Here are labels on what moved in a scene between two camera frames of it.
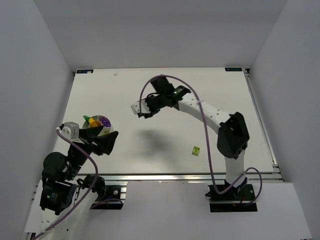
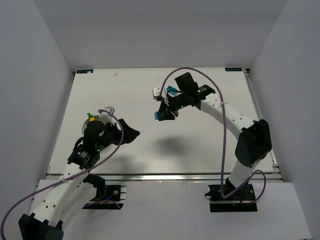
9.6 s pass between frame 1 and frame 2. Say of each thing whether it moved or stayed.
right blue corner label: stayed
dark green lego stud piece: moved
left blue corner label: stayed
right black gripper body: moved
